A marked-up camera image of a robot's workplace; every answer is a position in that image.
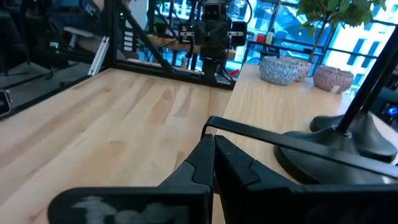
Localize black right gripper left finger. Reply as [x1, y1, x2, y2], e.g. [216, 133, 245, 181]
[47, 135, 215, 224]

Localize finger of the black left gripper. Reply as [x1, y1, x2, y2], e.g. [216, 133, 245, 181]
[213, 21, 249, 50]
[178, 22, 214, 50]

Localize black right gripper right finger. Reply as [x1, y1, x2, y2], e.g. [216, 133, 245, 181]
[215, 135, 398, 224]

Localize blue patterned ceramic bowl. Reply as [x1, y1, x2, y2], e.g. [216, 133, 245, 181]
[259, 55, 300, 86]

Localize pink patterned ceramic bowl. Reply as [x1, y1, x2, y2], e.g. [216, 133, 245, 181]
[312, 65, 355, 95]

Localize wooden workbench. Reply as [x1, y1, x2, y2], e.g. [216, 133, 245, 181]
[146, 33, 238, 60]

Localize black box white labels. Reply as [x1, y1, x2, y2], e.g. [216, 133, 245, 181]
[122, 11, 136, 53]

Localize silver aluminium profile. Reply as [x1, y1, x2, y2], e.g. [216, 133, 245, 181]
[88, 36, 111, 77]

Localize person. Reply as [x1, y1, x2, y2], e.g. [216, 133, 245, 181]
[49, 0, 108, 62]

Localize green plant in black pot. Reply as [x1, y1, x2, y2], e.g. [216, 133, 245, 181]
[294, 0, 388, 65]

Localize grey chair armrest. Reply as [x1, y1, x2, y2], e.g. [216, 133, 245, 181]
[63, 26, 95, 40]

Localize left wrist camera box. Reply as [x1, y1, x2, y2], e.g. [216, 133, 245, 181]
[202, 0, 223, 22]

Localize black left camera cable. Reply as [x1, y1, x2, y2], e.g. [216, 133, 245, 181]
[244, 0, 253, 25]

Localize small black camera box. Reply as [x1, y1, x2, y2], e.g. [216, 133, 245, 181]
[0, 89, 12, 119]

